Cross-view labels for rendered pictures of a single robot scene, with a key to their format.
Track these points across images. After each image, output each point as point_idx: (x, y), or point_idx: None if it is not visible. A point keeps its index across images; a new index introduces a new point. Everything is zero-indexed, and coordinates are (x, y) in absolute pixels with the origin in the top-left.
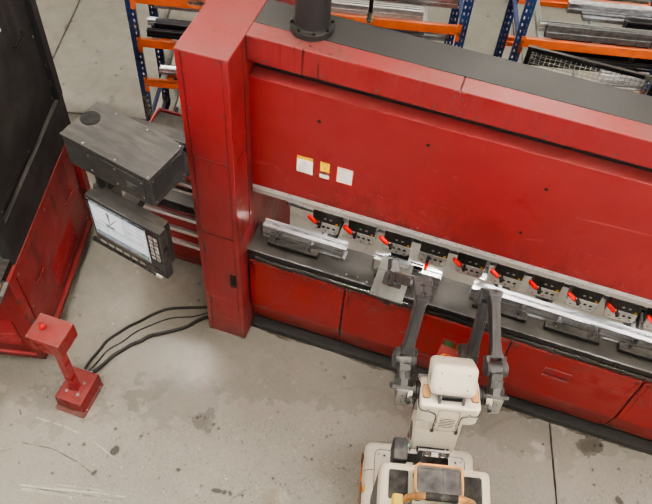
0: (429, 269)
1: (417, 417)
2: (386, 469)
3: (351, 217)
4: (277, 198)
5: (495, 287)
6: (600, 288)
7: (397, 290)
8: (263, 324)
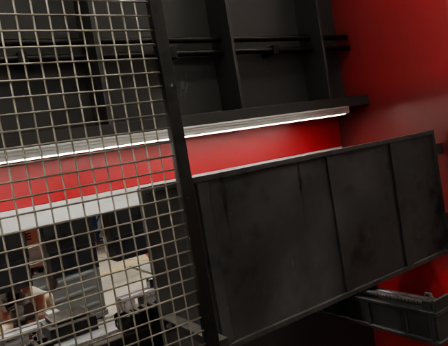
0: (139, 291)
1: (38, 288)
2: (44, 291)
3: None
4: (421, 277)
5: (24, 329)
6: None
7: (146, 264)
8: None
